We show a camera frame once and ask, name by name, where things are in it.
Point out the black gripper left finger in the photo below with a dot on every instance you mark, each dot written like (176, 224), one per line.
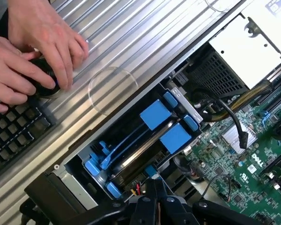
(142, 211)

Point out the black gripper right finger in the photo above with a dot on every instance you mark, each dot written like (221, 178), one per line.
(175, 213)

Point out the blue disk carrier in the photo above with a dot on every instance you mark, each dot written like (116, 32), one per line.
(154, 114)

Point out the metal disk bay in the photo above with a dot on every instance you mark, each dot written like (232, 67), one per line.
(185, 103)

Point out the person's right hand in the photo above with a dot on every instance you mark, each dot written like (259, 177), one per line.
(7, 70)

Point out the person's left hand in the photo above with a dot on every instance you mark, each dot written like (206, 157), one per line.
(42, 25)

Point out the green motherboard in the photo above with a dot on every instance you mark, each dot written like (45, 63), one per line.
(224, 187)

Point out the open PC case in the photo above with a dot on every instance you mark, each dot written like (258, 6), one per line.
(72, 187)

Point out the silver chipset heatsink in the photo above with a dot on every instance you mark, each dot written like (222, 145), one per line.
(231, 138)

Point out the black expansion slot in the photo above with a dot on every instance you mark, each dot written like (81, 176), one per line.
(275, 167)

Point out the clear round disc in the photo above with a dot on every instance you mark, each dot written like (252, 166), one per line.
(112, 91)
(222, 4)

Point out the black keyboard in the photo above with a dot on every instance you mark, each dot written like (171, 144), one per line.
(14, 136)

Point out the silver power supply unit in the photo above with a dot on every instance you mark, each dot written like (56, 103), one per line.
(236, 47)

